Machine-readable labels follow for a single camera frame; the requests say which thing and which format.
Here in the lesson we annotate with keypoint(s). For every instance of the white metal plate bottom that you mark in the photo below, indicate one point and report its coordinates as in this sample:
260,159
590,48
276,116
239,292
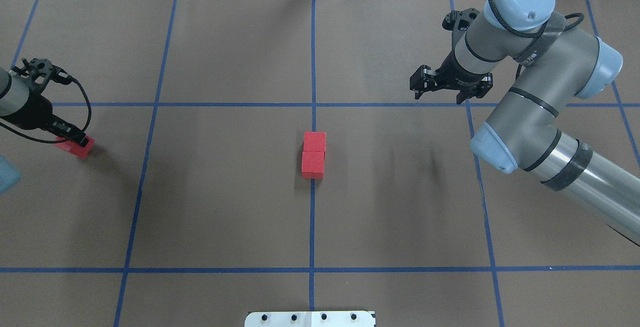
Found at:
326,318

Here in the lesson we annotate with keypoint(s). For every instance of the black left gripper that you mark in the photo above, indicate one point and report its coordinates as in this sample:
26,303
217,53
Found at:
36,113

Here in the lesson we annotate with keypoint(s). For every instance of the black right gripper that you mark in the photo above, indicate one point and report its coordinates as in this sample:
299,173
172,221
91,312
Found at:
459,75

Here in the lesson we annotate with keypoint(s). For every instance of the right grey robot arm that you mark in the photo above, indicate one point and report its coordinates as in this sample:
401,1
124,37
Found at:
559,62

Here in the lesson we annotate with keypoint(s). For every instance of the red block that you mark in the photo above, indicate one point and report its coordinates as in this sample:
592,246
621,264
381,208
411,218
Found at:
315,142
78,150

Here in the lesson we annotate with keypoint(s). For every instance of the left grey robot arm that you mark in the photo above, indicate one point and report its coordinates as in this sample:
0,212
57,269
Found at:
13,96

